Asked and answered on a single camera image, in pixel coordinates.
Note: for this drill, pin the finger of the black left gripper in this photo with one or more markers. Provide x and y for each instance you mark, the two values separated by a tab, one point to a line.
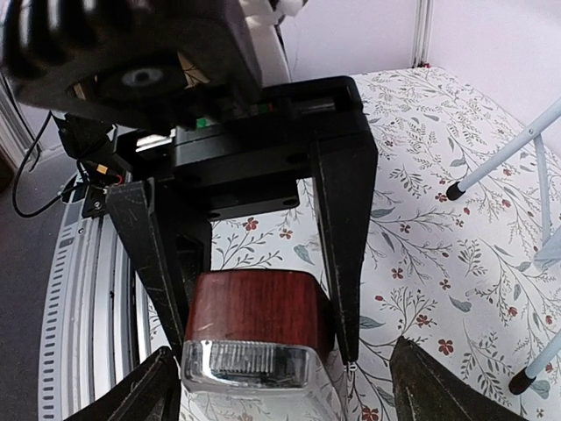
131	207

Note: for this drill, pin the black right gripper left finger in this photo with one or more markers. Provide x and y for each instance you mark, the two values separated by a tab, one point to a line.
152	391

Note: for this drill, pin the floral patterned table mat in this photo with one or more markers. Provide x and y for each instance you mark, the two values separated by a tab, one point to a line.
458	278

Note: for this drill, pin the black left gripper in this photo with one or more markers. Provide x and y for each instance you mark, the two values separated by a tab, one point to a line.
251	166

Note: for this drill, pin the aluminium base frame rail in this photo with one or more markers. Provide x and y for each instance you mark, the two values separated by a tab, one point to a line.
95	328

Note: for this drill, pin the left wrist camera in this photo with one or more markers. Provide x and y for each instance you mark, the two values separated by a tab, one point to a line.
150	65

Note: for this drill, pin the left aluminium frame post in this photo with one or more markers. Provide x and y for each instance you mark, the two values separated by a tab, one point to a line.
422	33

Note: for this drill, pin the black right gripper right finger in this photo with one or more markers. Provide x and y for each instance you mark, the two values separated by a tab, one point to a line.
425	390

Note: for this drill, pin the brown wooden metronome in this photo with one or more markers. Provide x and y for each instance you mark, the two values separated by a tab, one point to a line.
265	305

